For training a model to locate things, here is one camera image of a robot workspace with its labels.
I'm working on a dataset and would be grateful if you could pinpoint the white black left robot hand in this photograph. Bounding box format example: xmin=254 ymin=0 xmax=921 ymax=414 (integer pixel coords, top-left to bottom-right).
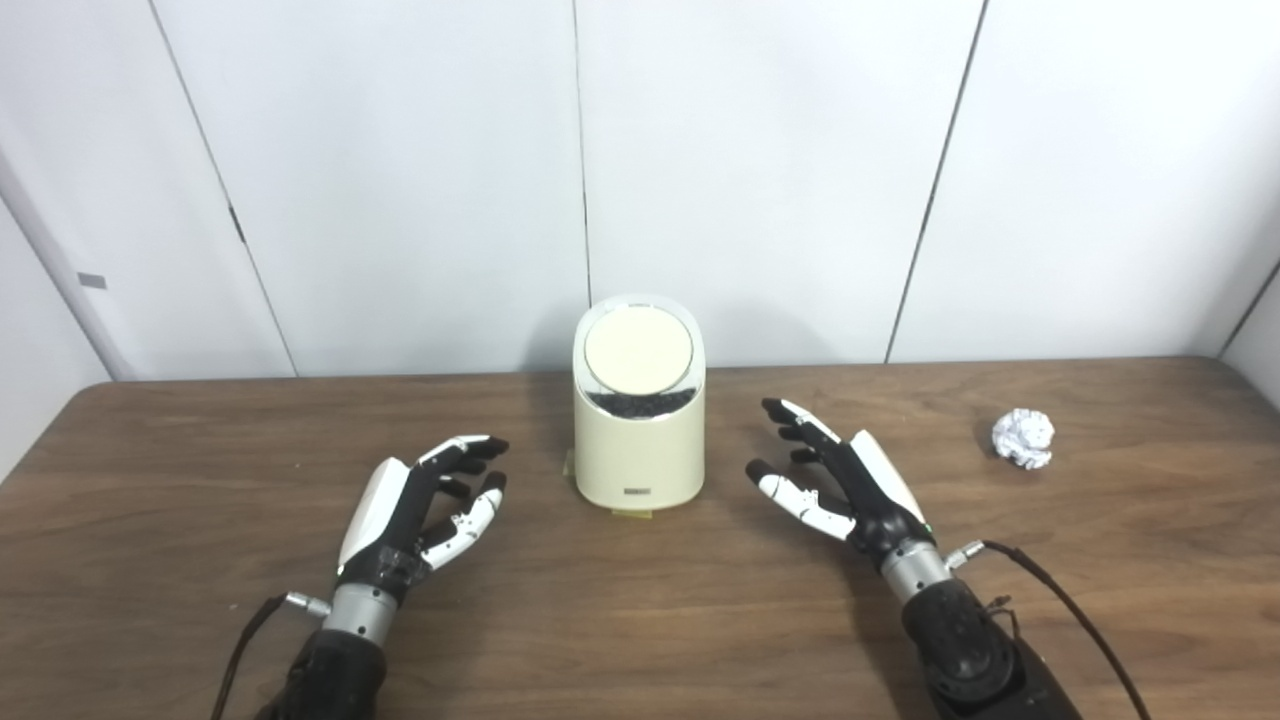
xmin=337 ymin=434 xmax=510 ymax=602

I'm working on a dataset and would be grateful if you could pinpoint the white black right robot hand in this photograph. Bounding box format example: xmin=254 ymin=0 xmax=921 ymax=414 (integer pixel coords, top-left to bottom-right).
xmin=745 ymin=398 xmax=941 ymax=576

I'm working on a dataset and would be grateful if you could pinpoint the white paper ball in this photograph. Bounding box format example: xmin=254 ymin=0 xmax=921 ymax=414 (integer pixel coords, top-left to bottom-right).
xmin=992 ymin=408 xmax=1056 ymax=470

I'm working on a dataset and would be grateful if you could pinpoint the cream-colored bin body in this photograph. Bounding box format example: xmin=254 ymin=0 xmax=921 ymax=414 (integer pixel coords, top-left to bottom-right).
xmin=572 ymin=293 xmax=707 ymax=516

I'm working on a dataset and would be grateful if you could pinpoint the cream round bin lid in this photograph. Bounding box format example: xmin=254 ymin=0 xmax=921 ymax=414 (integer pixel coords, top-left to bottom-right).
xmin=584 ymin=306 xmax=693 ymax=395

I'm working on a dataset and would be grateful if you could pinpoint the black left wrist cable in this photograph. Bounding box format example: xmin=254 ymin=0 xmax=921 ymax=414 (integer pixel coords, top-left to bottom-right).
xmin=210 ymin=590 xmax=332 ymax=720

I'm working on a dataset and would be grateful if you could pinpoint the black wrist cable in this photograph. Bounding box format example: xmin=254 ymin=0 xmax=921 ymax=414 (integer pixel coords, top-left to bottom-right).
xmin=945 ymin=540 xmax=1151 ymax=720
xmin=210 ymin=590 xmax=332 ymax=720

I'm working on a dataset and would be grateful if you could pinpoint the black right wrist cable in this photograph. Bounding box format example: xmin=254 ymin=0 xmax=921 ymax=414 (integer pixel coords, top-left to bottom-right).
xmin=945 ymin=540 xmax=1151 ymax=720

